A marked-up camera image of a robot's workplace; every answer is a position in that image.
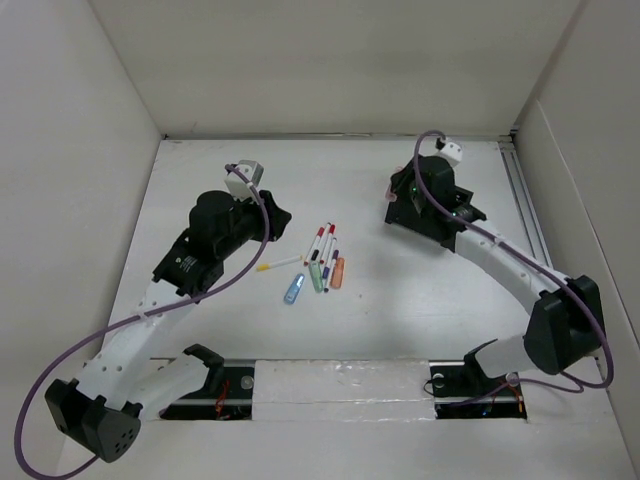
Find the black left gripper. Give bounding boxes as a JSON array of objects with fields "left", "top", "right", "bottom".
[{"left": 217, "top": 189, "right": 290, "bottom": 259}]

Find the blue highlighter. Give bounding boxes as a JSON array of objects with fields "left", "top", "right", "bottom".
[{"left": 283, "top": 273, "right": 306, "bottom": 305}]

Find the orange highlighter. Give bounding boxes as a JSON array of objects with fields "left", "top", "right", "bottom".
[{"left": 330, "top": 257, "right": 345, "bottom": 289}]

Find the pink highlighter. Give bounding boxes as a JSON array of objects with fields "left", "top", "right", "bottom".
[{"left": 385, "top": 167, "right": 402, "bottom": 202}]

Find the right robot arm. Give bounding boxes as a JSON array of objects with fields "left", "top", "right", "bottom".
[{"left": 385, "top": 155, "right": 614, "bottom": 394}]

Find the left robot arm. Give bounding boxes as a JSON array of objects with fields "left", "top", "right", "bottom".
[{"left": 45, "top": 190, "right": 292, "bottom": 463}]

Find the black desk organizer box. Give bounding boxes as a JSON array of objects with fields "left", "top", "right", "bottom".
[{"left": 385, "top": 187, "right": 487, "bottom": 252}]

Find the red capped marker left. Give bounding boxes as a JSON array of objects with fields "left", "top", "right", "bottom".
[{"left": 303, "top": 227, "right": 325, "bottom": 266}]

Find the red capped marker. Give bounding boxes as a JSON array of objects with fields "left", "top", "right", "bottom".
[
  {"left": 303, "top": 227, "right": 325, "bottom": 266},
  {"left": 316, "top": 223, "right": 335, "bottom": 264}
]

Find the black capped white marker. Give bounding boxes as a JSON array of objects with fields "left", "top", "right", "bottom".
[{"left": 311, "top": 223, "right": 332, "bottom": 261}]

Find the yellow capped white marker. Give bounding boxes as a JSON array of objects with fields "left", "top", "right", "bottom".
[{"left": 256, "top": 255, "right": 304, "bottom": 272}]

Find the red capped marker right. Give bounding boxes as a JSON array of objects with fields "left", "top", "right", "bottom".
[{"left": 316, "top": 223, "right": 335, "bottom": 264}]

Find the purple capped acrylic marker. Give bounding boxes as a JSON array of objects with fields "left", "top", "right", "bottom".
[{"left": 324, "top": 249, "right": 339, "bottom": 293}]

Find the blue capped white marker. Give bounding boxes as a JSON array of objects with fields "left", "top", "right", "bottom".
[{"left": 321, "top": 236, "right": 337, "bottom": 279}]

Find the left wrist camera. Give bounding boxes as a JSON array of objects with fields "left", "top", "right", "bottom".
[{"left": 224, "top": 160, "right": 264, "bottom": 201}]

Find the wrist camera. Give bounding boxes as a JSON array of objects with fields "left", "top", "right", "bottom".
[
  {"left": 224, "top": 160, "right": 264, "bottom": 201},
  {"left": 436, "top": 139, "right": 463, "bottom": 168}
]

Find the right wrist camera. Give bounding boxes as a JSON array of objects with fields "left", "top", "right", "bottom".
[{"left": 436, "top": 139, "right": 463, "bottom": 168}]

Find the aluminium rail right side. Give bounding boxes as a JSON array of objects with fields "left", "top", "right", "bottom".
[{"left": 498, "top": 136, "right": 553, "bottom": 267}]

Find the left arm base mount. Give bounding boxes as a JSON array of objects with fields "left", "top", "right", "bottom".
[{"left": 160, "top": 344, "right": 256, "bottom": 421}]

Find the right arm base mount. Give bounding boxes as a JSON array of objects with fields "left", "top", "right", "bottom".
[{"left": 423, "top": 342, "right": 527, "bottom": 420}]

